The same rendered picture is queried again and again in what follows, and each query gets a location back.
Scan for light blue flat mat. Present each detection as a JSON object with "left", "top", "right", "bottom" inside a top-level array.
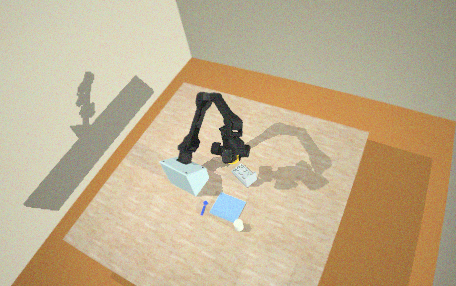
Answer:
[{"left": 210, "top": 193, "right": 246, "bottom": 223}]

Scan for grey dish rack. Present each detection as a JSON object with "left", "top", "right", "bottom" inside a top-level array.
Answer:
[{"left": 232, "top": 163, "right": 257, "bottom": 187}]

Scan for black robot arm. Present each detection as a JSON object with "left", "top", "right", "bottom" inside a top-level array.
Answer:
[{"left": 176, "top": 92, "right": 245, "bottom": 165}]

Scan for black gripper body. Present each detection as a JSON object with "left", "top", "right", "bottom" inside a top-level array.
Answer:
[{"left": 211, "top": 142, "right": 251, "bottom": 157}]

